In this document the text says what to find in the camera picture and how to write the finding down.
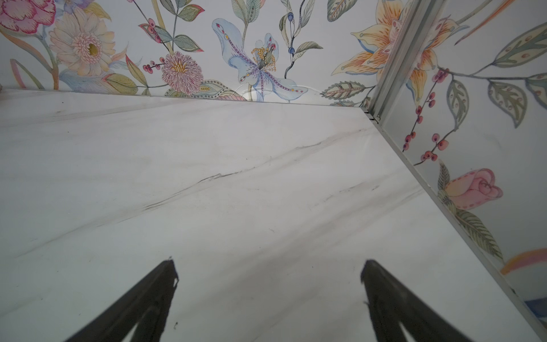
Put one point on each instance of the aluminium corner post right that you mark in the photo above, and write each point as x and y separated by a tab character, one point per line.
416	27

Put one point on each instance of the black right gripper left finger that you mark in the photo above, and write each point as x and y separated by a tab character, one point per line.
141	313

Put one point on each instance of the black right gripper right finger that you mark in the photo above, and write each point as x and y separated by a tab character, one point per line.
394	310

